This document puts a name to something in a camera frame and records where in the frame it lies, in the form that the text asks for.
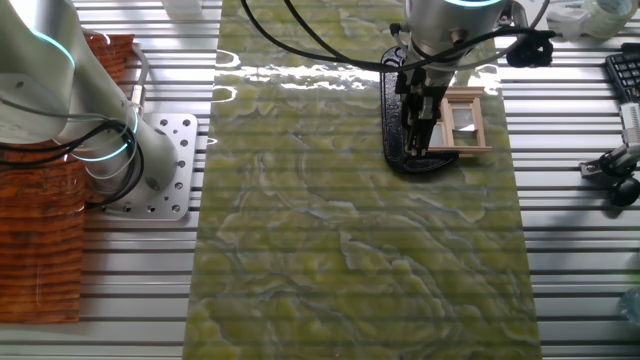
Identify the silver depth camera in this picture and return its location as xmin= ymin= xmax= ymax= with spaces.
xmin=545 ymin=7 xmax=589 ymax=41
xmin=618 ymin=102 xmax=640 ymax=146

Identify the miniature wooden sliding window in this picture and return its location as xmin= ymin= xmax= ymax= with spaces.
xmin=427 ymin=85 xmax=494 ymax=155

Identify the grey base cable with connector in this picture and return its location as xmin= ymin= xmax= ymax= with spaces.
xmin=128 ymin=42 xmax=151 ymax=117

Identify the black keyboard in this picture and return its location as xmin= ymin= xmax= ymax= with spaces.
xmin=604 ymin=42 xmax=640 ymax=104

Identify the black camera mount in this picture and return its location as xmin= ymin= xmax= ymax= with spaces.
xmin=579 ymin=144 xmax=640 ymax=209

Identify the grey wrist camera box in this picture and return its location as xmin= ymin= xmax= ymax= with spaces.
xmin=499 ymin=0 xmax=530 ymax=30

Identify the clear tape roll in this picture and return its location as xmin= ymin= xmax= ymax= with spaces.
xmin=582 ymin=0 xmax=640 ymax=40

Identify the black cable clip bundle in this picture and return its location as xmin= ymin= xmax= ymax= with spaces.
xmin=505 ymin=30 xmax=556 ymax=69

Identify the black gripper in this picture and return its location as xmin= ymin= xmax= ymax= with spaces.
xmin=394 ymin=67 xmax=449 ymax=157

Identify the green marble pattern mat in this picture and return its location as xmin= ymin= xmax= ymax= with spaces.
xmin=182 ymin=0 xmax=544 ymax=360

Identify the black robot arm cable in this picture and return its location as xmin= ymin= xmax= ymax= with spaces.
xmin=0 ymin=0 xmax=556 ymax=209

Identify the black C-clamp with silver screw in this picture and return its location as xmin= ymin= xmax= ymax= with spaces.
xmin=379 ymin=45 xmax=460 ymax=175

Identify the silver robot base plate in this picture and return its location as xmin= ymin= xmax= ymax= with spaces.
xmin=99 ymin=112 xmax=200 ymax=221

